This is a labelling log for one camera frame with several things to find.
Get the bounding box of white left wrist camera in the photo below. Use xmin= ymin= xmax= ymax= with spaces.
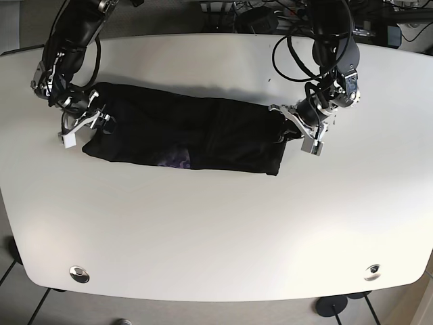
xmin=301 ymin=137 xmax=324 ymax=156

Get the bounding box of black electronics box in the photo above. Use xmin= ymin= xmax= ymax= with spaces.
xmin=387 ymin=25 xmax=402 ymax=49

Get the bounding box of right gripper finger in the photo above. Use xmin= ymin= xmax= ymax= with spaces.
xmin=103 ymin=121 xmax=117 ymax=135

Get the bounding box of chrome table grommet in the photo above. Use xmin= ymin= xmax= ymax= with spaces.
xmin=363 ymin=264 xmax=382 ymax=282
xmin=69 ymin=265 xmax=90 ymax=284

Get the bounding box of left chrome table grommet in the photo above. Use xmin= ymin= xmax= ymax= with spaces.
xmin=69 ymin=265 xmax=90 ymax=284

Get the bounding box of black round stand base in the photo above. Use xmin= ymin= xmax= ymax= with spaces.
xmin=315 ymin=295 xmax=348 ymax=318

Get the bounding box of black power adapter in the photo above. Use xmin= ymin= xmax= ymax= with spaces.
xmin=235 ymin=6 xmax=279 ymax=34

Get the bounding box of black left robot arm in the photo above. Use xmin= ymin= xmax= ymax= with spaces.
xmin=271 ymin=1 xmax=361 ymax=147

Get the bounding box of black graphic print T-shirt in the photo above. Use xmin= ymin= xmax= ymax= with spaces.
xmin=82 ymin=83 xmax=286 ymax=176

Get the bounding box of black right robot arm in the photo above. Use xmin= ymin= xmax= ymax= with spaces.
xmin=30 ymin=1 xmax=118 ymax=135

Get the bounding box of right chrome table grommet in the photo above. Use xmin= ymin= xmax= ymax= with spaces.
xmin=363 ymin=264 xmax=382 ymax=282

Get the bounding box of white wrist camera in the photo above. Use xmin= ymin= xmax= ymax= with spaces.
xmin=301 ymin=137 xmax=324 ymax=156
xmin=58 ymin=133 xmax=76 ymax=149

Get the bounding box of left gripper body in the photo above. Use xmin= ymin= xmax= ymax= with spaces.
xmin=267 ymin=69 xmax=361 ymax=141

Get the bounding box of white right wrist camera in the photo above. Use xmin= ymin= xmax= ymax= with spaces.
xmin=58 ymin=133 xmax=76 ymax=149

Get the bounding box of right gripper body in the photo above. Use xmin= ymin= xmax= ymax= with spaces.
xmin=53 ymin=89 xmax=116 ymax=134

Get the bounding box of grey sneaker shoe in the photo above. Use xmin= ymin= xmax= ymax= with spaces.
xmin=114 ymin=318 xmax=133 ymax=325

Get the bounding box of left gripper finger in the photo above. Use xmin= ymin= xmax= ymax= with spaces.
xmin=278 ymin=121 xmax=303 ymax=142

